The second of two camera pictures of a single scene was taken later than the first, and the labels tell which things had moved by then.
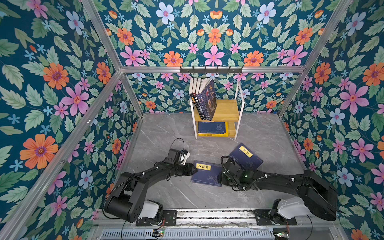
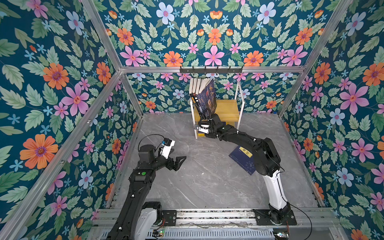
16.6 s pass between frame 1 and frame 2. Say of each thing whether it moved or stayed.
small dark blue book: stayed
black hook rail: stayed
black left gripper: moved
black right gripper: moved
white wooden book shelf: stayed
